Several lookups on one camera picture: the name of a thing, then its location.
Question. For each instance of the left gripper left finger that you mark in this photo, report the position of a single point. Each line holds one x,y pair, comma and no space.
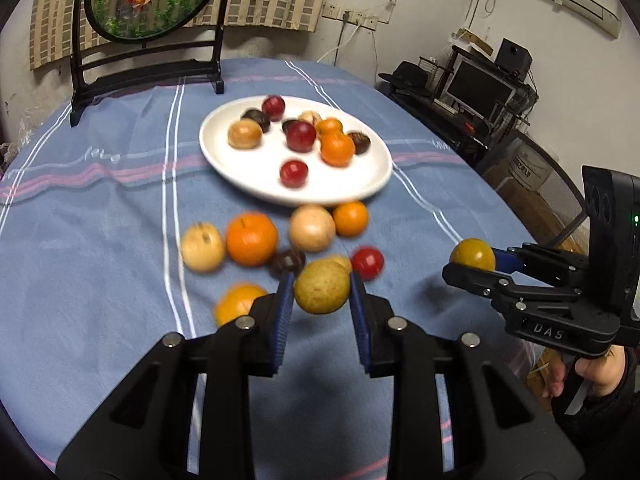
272,314

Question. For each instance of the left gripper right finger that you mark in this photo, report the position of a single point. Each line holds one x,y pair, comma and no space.
370,315

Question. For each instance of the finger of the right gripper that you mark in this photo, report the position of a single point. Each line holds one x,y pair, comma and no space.
477,282
507,261

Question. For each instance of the green yellow tomato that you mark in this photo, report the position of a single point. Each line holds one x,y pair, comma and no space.
474,253

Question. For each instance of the yellow orange tomato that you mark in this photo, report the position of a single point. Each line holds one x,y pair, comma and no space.
236,302

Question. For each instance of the red cherry tomato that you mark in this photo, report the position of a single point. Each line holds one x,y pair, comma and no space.
368,262

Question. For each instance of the small yellow-green fruit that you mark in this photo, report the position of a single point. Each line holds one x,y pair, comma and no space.
322,287
342,260

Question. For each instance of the small orange mandarin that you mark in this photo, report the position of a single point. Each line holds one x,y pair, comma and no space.
251,239

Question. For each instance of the large orange mandarin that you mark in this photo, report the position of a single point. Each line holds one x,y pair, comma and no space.
337,149

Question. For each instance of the dark brown passion fruit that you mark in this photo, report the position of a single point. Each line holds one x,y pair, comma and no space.
360,140

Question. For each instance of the large orange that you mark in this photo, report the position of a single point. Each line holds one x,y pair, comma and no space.
329,125

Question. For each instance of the person's right hand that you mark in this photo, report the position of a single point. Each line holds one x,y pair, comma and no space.
605,373

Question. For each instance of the dark small plum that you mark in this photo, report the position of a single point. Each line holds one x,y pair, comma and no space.
289,260

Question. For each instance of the cardboard box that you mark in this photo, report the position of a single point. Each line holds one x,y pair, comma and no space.
539,192

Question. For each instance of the cream apple-shaped fruit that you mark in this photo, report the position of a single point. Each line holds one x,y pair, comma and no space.
202,248

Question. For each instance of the beige round fruit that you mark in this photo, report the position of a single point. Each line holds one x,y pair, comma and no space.
311,228

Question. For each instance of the orange round fruit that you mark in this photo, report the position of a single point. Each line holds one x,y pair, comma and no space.
351,219

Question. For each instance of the computer monitor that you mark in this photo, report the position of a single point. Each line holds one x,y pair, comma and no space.
478,91

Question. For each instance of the black metal desk rack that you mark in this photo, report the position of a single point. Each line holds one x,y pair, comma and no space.
514,113

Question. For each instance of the tan fruit on plate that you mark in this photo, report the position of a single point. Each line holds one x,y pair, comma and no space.
245,134

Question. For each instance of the dark plum on plate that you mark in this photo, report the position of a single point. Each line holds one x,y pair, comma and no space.
258,116

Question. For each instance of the black speaker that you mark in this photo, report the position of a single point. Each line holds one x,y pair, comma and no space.
513,59

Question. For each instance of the red plum on plate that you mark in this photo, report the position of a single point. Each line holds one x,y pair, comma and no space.
273,107

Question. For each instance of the black hat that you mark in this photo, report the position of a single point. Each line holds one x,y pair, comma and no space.
407,75

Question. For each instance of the woven bamboo curtain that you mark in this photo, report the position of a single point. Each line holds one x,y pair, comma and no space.
50,33

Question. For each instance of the round painted screen on stand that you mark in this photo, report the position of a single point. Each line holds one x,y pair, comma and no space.
141,26

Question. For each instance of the wall power strip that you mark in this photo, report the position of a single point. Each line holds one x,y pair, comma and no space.
362,19

